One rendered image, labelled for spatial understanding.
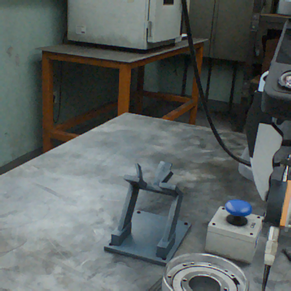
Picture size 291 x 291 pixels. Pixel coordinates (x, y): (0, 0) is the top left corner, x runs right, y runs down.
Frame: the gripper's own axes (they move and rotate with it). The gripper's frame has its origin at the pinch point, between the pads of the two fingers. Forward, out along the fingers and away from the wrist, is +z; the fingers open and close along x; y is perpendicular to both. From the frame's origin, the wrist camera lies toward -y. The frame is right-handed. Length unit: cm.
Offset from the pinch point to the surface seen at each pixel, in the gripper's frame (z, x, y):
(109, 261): 16.7, 21.3, 3.0
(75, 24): 6, 140, 206
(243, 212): 9.7, 4.9, 13.4
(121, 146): 17, 39, 48
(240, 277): 13.6, 3.1, 2.8
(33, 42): 17, 158, 188
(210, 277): 13.9, 6.7, 1.8
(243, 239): 13.0, 4.1, 11.4
